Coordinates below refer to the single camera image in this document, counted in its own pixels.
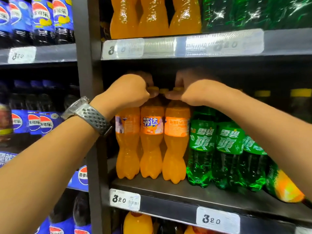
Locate person's left hand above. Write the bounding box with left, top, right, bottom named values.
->
left=90, top=71, right=159, bottom=121

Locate person's right hand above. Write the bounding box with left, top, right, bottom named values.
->
left=165, top=68, right=236, bottom=108

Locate black metal shelf rack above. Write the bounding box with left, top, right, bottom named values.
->
left=0, top=0, right=312, bottom=234

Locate black-capped dark cola bottle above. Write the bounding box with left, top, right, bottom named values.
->
left=64, top=84, right=80, bottom=111

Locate blue label cola bottle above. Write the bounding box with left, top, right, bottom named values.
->
left=38, top=80, right=63, bottom=137
left=25, top=81, right=44, bottom=136
left=9, top=80, right=30, bottom=134

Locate blue-capped brown-label cola bottle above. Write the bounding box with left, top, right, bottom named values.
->
left=0, top=81, right=14, bottom=144

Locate big orange soda bottle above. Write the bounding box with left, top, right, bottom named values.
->
left=184, top=225, right=220, bottom=234
left=123, top=212, right=153, bottom=234

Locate big red-label cola bottle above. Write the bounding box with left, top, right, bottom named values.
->
left=153, top=218, right=184, bottom=234

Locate row of large cola bottles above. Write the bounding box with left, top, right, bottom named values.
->
left=34, top=190, right=92, bottom=234

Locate person's right forearm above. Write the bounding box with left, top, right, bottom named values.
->
left=219, top=87, right=312, bottom=195

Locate person's left forearm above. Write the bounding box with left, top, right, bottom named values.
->
left=0, top=117, right=100, bottom=234

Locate blue printed shelf banner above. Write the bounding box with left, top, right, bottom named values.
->
left=0, top=150, right=89, bottom=192

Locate grey perforated-band wristwatch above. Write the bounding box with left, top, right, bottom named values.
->
left=61, top=96, right=113, bottom=136

